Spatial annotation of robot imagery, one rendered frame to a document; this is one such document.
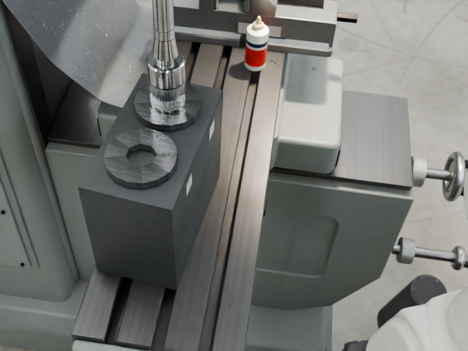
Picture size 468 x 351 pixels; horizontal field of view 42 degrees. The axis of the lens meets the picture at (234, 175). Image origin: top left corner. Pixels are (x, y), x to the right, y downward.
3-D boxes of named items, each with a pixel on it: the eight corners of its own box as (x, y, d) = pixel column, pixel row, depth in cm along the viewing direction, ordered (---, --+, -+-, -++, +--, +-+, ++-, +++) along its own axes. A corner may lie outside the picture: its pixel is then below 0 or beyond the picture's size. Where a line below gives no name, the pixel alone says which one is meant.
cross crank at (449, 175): (462, 176, 150) (478, 143, 141) (466, 214, 142) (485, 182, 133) (396, 167, 151) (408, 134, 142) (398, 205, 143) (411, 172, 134)
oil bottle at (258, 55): (266, 59, 119) (271, 11, 111) (264, 72, 116) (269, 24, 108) (245, 57, 119) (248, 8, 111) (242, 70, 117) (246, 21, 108)
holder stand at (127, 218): (220, 176, 99) (224, 81, 84) (177, 292, 85) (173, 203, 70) (150, 159, 101) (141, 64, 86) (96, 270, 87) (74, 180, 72)
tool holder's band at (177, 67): (138, 67, 76) (138, 60, 75) (164, 49, 79) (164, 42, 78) (167, 83, 74) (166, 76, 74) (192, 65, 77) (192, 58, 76)
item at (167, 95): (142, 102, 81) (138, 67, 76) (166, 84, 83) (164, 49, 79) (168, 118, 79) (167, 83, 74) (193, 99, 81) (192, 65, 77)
